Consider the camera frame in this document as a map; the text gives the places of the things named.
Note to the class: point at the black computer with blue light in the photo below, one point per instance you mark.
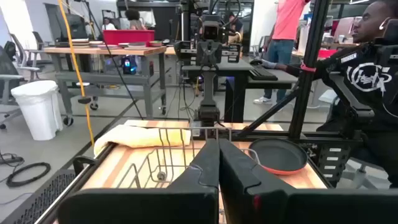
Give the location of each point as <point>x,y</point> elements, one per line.
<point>129,65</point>

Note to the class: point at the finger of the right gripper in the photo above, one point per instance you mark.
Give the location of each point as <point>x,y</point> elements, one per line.
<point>212,57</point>
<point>206,57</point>

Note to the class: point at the red plastic bin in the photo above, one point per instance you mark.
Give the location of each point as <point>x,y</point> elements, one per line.
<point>127,37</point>

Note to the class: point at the black bracket with white labels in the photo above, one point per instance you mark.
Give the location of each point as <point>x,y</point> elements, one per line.
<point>321,168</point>

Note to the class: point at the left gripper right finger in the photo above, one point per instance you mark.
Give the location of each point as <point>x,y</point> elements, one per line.
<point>255,205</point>

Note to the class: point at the small green bowl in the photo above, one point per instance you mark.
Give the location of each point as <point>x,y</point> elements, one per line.
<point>155,43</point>

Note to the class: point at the dark grey plate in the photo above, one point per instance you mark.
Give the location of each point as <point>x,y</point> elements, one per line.
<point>276,154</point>

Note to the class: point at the black desk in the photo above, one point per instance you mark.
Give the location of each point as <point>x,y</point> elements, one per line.
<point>236,102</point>

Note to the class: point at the black keyboard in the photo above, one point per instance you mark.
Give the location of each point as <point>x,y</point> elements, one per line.
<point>262,74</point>
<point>37,202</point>

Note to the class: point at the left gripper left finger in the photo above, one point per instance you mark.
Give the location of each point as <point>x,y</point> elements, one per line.
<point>186,205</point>

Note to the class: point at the wooden workbench on castors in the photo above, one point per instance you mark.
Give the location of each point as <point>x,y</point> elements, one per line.
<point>93,50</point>

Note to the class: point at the orange plate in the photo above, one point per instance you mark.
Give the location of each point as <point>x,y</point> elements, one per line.
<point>280,172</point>

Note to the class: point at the person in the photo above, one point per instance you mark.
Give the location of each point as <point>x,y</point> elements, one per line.
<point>367,77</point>
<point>236,25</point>
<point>109,25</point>
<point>287,21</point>
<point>135,21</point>

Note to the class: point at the grey office chair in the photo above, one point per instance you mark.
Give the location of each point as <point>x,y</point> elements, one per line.
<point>29,59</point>
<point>9,81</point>

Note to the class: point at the stack of plates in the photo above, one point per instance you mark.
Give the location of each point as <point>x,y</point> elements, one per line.
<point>80,43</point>
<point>136,45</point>

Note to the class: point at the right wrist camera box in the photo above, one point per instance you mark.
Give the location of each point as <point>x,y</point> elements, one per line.
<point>211,31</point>

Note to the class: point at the white trash bin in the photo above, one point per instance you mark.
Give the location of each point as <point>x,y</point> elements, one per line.
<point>37,112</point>

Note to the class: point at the black office chair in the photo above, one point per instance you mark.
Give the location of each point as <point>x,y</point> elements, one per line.
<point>351,102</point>

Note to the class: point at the black computer mouse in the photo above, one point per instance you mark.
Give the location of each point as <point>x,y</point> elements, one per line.
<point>255,62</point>

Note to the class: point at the rolled cream checked towel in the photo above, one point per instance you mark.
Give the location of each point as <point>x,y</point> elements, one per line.
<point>140,137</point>

